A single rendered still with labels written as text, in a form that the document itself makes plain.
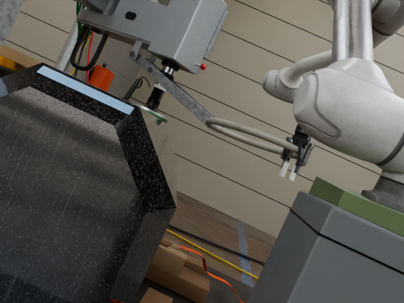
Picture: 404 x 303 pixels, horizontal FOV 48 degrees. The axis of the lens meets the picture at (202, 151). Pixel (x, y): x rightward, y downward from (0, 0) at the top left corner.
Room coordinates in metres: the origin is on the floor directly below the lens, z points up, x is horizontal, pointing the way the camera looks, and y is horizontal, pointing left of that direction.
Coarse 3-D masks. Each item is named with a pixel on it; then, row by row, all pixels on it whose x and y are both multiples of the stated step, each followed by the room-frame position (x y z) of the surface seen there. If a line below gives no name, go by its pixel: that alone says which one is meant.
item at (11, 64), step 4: (0, 56) 1.95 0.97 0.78; (0, 60) 1.95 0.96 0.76; (4, 60) 1.97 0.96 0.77; (8, 60) 2.01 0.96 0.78; (0, 64) 1.96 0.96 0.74; (4, 64) 1.99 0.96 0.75; (8, 64) 2.02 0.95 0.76; (12, 64) 2.05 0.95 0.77; (16, 64) 2.09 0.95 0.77; (8, 68) 2.04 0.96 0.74; (12, 68) 2.07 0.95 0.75; (16, 68) 2.10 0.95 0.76; (20, 68) 2.14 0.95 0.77; (24, 68) 2.17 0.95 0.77
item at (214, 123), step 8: (208, 120) 1.97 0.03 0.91; (216, 120) 1.90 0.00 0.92; (224, 120) 1.87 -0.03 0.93; (216, 128) 2.16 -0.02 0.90; (224, 128) 2.22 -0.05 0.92; (232, 128) 1.85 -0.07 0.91; (240, 128) 1.82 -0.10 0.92; (248, 128) 1.81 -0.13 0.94; (232, 136) 2.24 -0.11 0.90; (240, 136) 2.26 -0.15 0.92; (256, 136) 1.82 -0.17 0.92; (264, 136) 1.80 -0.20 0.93; (272, 136) 1.81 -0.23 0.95; (248, 144) 2.28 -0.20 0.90; (256, 144) 2.26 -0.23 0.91; (264, 144) 2.26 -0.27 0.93; (280, 144) 1.82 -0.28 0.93; (288, 144) 1.83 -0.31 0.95; (272, 152) 2.24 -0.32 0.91; (280, 152) 2.20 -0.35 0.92; (296, 152) 1.87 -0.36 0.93; (304, 152) 1.91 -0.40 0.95
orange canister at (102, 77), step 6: (96, 66) 5.00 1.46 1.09; (102, 66) 5.02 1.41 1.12; (96, 72) 4.99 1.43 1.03; (102, 72) 4.99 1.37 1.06; (108, 72) 5.01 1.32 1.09; (90, 78) 5.00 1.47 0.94; (96, 78) 4.99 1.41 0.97; (102, 78) 4.99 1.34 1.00; (108, 78) 5.10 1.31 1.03; (96, 84) 4.99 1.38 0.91; (102, 84) 5.00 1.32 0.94; (108, 84) 5.19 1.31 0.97
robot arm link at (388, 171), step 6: (402, 144) 0.92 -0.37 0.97; (402, 150) 0.92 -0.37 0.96; (396, 156) 0.93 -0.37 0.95; (402, 156) 0.93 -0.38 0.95; (390, 162) 0.95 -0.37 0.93; (396, 162) 0.94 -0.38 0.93; (402, 162) 0.93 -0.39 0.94; (384, 168) 0.98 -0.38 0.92; (390, 168) 0.96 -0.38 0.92; (396, 168) 0.95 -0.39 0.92; (402, 168) 0.94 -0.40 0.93; (384, 174) 1.00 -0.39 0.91; (390, 174) 0.98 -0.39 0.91; (396, 174) 0.96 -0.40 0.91; (402, 174) 0.95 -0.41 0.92; (396, 180) 0.96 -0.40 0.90; (402, 180) 0.95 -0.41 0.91
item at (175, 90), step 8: (144, 64) 2.41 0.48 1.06; (152, 64) 2.53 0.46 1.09; (152, 72) 2.37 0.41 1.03; (160, 72) 2.34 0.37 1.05; (160, 80) 2.33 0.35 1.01; (168, 80) 2.30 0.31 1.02; (168, 88) 2.29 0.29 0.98; (176, 88) 2.26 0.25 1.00; (176, 96) 2.25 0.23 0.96; (184, 96) 2.23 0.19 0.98; (184, 104) 2.22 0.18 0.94; (192, 104) 2.19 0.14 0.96; (200, 104) 2.31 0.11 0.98; (192, 112) 2.18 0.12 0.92; (200, 112) 2.16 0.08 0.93; (208, 112) 2.27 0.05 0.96; (200, 120) 2.15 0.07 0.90
